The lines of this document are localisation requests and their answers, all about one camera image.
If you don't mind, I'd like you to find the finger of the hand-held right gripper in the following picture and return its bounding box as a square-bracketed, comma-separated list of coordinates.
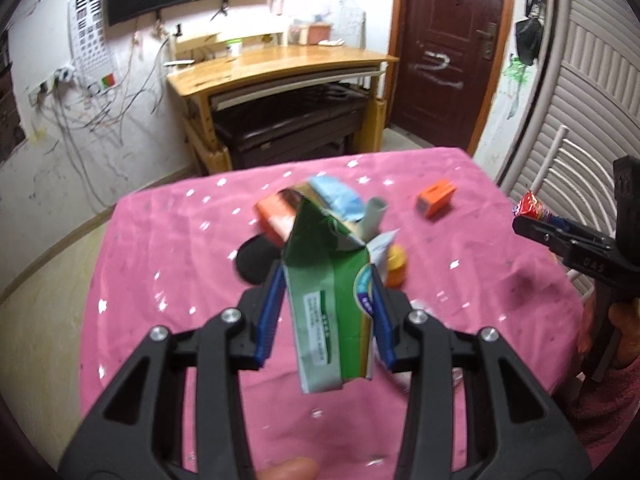
[511, 214, 617, 272]

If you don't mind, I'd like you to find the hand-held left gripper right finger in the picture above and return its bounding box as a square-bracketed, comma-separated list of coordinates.
[367, 264, 598, 480]

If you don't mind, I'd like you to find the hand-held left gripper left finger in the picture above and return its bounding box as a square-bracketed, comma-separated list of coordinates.
[57, 260, 288, 480]

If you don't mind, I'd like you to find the red candy wrapper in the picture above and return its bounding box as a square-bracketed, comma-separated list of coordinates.
[510, 191, 568, 226]

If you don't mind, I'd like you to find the green drink carton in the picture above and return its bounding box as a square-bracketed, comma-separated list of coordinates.
[277, 184, 380, 395]

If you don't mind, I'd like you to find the person's right hand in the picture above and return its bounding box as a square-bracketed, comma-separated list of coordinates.
[577, 292, 640, 366]

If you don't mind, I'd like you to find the person's left hand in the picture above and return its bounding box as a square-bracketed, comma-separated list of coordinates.
[257, 456, 321, 480]

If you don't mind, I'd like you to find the black round lid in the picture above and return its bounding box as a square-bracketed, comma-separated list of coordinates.
[235, 234, 283, 287]

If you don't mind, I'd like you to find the yellow orange toy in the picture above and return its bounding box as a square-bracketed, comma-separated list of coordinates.
[382, 245, 410, 288]

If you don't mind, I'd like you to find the white plastic packet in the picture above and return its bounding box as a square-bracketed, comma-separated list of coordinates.
[367, 230, 401, 281]

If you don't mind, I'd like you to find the white metal rack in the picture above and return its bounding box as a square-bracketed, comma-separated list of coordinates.
[520, 127, 618, 301]

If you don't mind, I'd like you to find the grey cylindrical cap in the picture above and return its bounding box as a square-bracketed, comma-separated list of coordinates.
[357, 196, 388, 241]

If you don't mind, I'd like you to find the pink starred tablecloth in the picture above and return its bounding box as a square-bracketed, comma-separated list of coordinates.
[75, 147, 588, 480]

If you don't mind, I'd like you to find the light blue packet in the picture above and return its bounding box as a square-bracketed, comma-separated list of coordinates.
[307, 175, 366, 223]

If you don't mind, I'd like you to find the small orange box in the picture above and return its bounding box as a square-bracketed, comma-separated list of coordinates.
[416, 180, 457, 219]

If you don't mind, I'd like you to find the dark bench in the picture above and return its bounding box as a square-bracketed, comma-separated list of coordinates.
[215, 85, 371, 171]

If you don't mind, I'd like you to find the black hanging bag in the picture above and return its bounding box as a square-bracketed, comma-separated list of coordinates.
[515, 17, 543, 66]

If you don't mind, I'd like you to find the dark brown door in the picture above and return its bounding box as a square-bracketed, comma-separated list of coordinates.
[392, 0, 516, 153]

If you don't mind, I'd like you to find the wooden desk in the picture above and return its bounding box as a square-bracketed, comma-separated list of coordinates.
[165, 35, 400, 176]

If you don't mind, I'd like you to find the pink storage box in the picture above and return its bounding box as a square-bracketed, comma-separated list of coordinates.
[290, 22, 333, 46]

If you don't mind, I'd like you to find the eye chart poster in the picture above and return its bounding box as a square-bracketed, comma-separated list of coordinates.
[67, 0, 117, 92]

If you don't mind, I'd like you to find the metal door handle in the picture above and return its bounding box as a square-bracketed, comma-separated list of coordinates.
[475, 22, 498, 58]

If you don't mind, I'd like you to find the dark wall board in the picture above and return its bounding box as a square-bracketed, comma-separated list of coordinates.
[0, 25, 26, 161]

